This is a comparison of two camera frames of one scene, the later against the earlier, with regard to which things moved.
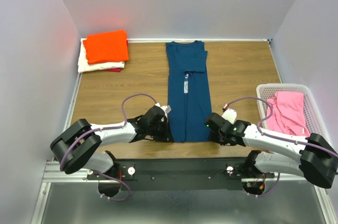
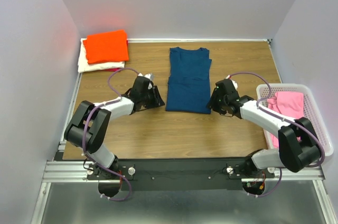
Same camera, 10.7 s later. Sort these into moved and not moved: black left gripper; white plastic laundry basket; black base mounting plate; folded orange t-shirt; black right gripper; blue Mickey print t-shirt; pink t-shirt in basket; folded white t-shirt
Moved: blue Mickey print t-shirt; black right gripper; black left gripper
Not moved: pink t-shirt in basket; white plastic laundry basket; folded orange t-shirt; black base mounting plate; folded white t-shirt
